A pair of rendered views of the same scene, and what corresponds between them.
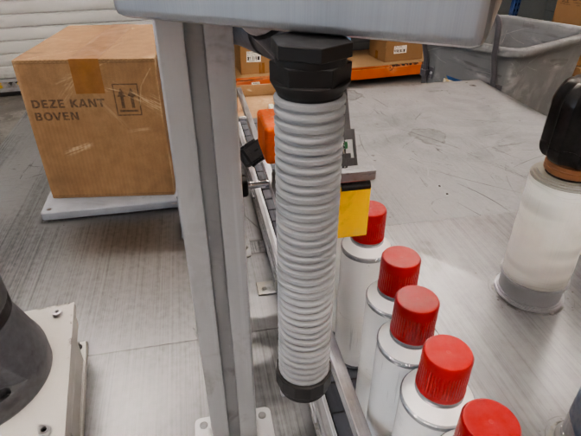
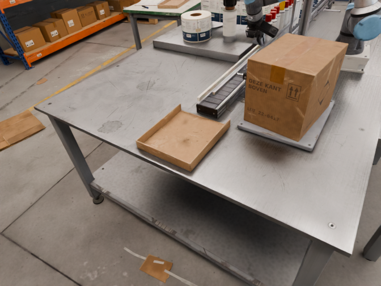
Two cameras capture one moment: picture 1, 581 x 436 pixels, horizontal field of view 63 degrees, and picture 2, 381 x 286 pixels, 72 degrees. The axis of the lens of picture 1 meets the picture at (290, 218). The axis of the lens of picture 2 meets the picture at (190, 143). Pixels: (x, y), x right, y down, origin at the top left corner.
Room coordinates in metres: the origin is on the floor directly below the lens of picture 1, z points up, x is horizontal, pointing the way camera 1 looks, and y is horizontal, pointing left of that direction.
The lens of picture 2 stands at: (1.89, 0.77, 1.52)
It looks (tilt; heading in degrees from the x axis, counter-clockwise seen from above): 41 degrees down; 229
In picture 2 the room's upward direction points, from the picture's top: 6 degrees counter-clockwise
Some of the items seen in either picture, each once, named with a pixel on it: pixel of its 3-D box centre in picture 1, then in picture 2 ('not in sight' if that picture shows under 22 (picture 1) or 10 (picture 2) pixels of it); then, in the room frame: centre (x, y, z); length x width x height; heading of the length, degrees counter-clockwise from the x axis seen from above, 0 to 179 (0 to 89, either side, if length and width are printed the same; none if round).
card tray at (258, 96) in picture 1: (248, 106); (184, 133); (1.36, 0.12, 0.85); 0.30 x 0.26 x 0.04; 11
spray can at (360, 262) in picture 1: (361, 287); (274, 25); (0.40, -0.08, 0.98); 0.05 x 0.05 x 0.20
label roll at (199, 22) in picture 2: not in sight; (196, 26); (0.59, -0.55, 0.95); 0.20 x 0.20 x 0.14
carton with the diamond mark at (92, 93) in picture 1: (118, 105); (292, 84); (0.98, 0.36, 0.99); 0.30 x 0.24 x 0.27; 4
